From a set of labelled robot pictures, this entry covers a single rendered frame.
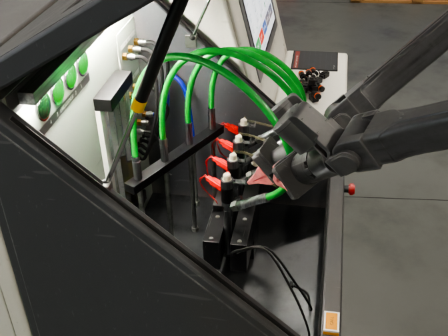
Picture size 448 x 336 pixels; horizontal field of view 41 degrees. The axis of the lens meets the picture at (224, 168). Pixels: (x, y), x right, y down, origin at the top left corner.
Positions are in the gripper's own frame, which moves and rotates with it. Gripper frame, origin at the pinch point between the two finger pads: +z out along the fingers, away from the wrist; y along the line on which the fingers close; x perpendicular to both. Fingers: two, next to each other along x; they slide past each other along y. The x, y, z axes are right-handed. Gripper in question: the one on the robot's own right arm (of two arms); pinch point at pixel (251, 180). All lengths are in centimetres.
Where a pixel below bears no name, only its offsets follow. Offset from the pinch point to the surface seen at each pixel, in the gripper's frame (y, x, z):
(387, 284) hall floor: -95, -99, 63
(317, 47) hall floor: -22, -336, 137
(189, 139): 14.0, -10.6, 14.6
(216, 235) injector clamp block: -5.4, 4.3, 14.7
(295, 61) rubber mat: 5, -92, 25
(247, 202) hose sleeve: -0.4, 11.1, -4.7
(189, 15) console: 36.1, -29.1, 4.2
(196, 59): 26.4, 9.4, -16.6
